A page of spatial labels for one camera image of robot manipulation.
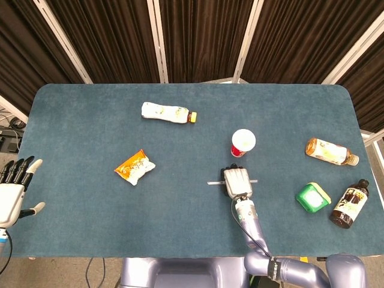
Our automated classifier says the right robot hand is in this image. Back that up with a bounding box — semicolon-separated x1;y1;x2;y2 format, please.
220;163;254;199

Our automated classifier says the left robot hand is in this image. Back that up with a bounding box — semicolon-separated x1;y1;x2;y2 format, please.
0;155;46;227

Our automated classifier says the red paper cup white lid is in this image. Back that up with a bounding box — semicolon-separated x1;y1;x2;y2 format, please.
230;128;257;158

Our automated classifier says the black floor device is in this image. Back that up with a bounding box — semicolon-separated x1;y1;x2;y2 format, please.
0;126;25;153

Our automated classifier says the green wipes box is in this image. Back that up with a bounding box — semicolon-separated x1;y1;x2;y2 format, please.
295;181;332;214

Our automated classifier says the amber tea bottle beige cap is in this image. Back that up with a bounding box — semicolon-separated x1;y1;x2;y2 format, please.
305;137;360;167

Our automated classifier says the white label bottle yellow cap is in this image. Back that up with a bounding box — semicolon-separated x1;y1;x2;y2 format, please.
141;101;198;124

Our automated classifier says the black box green rim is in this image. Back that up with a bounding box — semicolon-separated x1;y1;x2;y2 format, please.
248;276;272;288

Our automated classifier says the orange white snack packet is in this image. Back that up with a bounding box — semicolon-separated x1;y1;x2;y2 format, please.
114;149;156;187

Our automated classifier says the grey robot torso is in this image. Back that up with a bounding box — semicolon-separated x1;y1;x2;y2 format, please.
119;256;250;288

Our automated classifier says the blue table cloth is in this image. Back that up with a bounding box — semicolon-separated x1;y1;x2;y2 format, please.
1;83;384;259

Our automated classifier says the dark bottle black cap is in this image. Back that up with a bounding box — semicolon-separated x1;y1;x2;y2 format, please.
329;179;370;229

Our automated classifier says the brown curtain partition panel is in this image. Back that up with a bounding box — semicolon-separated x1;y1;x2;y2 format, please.
0;0;92;116
322;17;384;134
233;0;384;85
146;0;262;84
32;0;169;84

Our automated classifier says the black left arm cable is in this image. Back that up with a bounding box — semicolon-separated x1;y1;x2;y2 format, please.
5;229;14;275

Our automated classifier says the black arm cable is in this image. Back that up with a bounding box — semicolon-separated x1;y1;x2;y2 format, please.
230;196;275;260
5;229;14;275

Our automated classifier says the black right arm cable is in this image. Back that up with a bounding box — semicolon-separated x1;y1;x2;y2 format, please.
230;196;275;260

